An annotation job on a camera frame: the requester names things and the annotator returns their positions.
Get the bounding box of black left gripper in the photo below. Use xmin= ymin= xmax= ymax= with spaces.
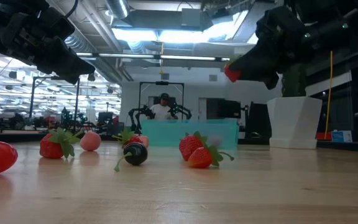
xmin=0 ymin=11 xmax=95 ymax=85

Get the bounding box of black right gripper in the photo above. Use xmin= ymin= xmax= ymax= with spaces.
xmin=234 ymin=27 xmax=343 ymax=91

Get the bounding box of black toy cherry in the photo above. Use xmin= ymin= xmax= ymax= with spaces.
xmin=114 ymin=142 xmax=149 ymax=172

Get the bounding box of teal translucent plastic container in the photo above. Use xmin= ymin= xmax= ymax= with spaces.
xmin=140 ymin=119 xmax=240 ymax=150

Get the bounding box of white hexagonal planter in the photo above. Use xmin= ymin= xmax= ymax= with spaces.
xmin=266 ymin=96 xmax=323 ymax=150

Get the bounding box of small black monitor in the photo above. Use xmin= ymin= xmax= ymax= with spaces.
xmin=97 ymin=111 xmax=114 ymax=124

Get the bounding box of overhead rig crossbar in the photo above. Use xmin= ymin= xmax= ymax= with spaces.
xmin=76 ymin=52 xmax=231 ymax=62

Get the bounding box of blue box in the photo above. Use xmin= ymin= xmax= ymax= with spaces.
xmin=331 ymin=130 xmax=353 ymax=143

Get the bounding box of person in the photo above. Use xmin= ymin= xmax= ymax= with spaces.
xmin=149 ymin=92 xmax=177 ymax=121

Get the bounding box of black rig frame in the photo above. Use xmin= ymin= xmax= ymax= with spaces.
xmin=138 ymin=81 xmax=185 ymax=121
xmin=29 ymin=76 xmax=81 ymax=131

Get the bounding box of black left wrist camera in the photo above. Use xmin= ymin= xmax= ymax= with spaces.
xmin=37 ymin=7 xmax=76 ymax=35

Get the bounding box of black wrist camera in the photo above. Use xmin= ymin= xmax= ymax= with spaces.
xmin=255 ymin=5 xmax=306 ymax=40
xmin=37 ymin=7 xmax=76 ymax=35

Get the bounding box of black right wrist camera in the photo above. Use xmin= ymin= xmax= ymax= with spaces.
xmin=255 ymin=5 xmax=306 ymax=40

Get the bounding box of yellow hanging cable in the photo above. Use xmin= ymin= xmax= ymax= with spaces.
xmin=324 ymin=50 xmax=334 ymax=141

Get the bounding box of black aluminium table frame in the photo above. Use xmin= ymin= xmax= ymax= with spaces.
xmin=0 ymin=130 xmax=358 ymax=154

